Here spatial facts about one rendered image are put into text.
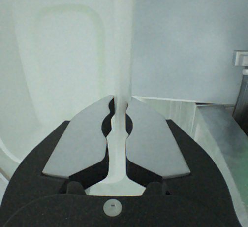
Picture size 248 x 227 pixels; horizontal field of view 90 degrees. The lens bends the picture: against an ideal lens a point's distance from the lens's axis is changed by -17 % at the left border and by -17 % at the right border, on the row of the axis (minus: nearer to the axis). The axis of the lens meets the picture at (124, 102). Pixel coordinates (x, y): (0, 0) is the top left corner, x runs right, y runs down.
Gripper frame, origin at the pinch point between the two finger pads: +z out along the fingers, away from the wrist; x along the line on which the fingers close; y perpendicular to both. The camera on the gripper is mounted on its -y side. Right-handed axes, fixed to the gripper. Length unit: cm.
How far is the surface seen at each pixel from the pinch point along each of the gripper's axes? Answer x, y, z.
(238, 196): 22.9, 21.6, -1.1
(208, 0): 24.7, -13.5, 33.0
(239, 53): 29.3, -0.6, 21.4
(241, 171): 26.4, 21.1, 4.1
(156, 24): 10.1, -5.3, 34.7
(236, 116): 43, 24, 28
